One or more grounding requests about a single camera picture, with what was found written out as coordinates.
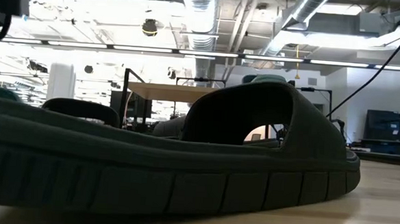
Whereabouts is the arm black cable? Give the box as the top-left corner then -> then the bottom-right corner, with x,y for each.
325,14 -> 400,123
0,12 -> 13,45

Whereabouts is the yellow hanging cord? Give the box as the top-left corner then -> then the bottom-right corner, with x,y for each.
293,44 -> 302,80

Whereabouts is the black round ceiling speaker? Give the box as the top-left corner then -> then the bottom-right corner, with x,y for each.
141,18 -> 160,38

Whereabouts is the wide round silver duct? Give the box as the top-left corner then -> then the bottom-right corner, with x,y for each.
177,0 -> 221,80

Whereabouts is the black aluminium table frame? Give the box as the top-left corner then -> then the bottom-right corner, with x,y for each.
351,149 -> 400,167

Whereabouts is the slim round silver duct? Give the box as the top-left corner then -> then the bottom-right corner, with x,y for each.
257,0 -> 334,61

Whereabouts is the white column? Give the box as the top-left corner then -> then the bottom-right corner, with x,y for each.
45,62 -> 77,116

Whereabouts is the black cabinet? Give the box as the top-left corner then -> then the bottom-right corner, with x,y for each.
358,108 -> 400,157

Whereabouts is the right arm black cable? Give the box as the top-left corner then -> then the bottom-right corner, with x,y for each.
325,14 -> 400,123

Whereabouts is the black background monitor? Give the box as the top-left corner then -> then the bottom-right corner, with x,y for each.
108,90 -> 153,120

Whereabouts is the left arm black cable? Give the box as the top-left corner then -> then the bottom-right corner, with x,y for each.
0,12 -> 13,45

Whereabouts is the long ceiling light strip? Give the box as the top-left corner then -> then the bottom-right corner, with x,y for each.
0,37 -> 400,72

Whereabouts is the wooden shelf with black legs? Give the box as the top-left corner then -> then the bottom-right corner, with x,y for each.
117,67 -> 336,142

